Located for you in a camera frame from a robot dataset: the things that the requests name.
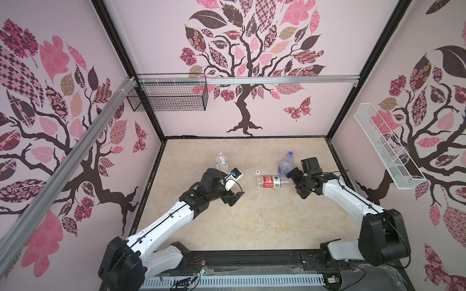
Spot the clear bottle blue neck ring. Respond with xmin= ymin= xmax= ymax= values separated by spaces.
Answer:
xmin=277 ymin=152 xmax=296 ymax=179

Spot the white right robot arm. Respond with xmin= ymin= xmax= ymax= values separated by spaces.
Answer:
xmin=286 ymin=168 xmax=411 ymax=269

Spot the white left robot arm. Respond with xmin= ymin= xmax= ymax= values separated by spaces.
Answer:
xmin=98 ymin=168 xmax=244 ymax=291

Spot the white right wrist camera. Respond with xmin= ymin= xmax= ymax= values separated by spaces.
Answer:
xmin=301 ymin=157 xmax=323 ymax=177

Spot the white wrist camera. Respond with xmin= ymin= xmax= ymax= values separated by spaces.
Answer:
xmin=301 ymin=157 xmax=323 ymax=177
xmin=225 ymin=168 xmax=243 ymax=191

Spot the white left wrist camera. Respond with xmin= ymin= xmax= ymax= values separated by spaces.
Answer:
xmin=225 ymin=168 xmax=243 ymax=191

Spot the white slotted cable duct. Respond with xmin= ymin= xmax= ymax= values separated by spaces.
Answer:
xmin=140 ymin=274 xmax=325 ymax=291

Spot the aluminium rail back wall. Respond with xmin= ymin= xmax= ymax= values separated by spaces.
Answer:
xmin=138 ymin=73 xmax=360 ymax=86

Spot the aluminium rail wall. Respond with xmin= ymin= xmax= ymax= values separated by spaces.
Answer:
xmin=1 ymin=77 xmax=137 ymax=276
xmin=138 ymin=73 xmax=360 ymax=86

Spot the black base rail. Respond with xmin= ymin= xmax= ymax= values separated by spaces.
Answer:
xmin=157 ymin=249 xmax=414 ymax=291

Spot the white wire shelf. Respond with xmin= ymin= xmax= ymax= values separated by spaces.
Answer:
xmin=354 ymin=103 xmax=427 ymax=190

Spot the black wire basket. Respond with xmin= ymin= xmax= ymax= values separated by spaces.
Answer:
xmin=127 ymin=73 xmax=209 ymax=112

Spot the aluminium rail left wall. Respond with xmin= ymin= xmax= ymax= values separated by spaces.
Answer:
xmin=1 ymin=77 xmax=137 ymax=276

